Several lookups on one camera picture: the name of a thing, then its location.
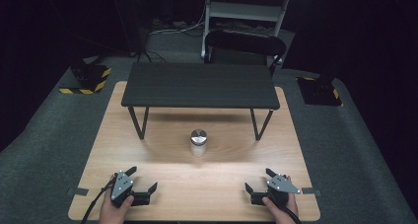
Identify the black stand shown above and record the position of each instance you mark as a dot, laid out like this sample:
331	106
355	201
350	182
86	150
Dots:
131	23

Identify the black base with striped tape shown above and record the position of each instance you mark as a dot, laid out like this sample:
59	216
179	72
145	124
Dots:
88	79
320	91

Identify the small black shelf table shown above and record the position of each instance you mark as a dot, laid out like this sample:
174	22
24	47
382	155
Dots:
200	84

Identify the grey tape strip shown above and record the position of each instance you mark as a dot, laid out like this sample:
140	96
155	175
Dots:
78	191
311	191

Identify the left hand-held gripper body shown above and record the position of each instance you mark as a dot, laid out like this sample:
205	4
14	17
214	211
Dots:
121	187

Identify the white metal rack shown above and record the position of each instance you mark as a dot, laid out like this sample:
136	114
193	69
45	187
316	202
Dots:
243	12

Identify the person's right hand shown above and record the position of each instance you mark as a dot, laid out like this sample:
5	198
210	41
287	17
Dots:
283	214

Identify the black chair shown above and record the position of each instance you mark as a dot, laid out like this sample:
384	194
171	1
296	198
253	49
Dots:
244	41

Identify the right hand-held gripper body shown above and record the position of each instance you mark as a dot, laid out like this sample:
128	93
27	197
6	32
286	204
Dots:
280	185

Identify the person's left hand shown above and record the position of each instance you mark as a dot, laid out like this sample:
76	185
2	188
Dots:
111	212

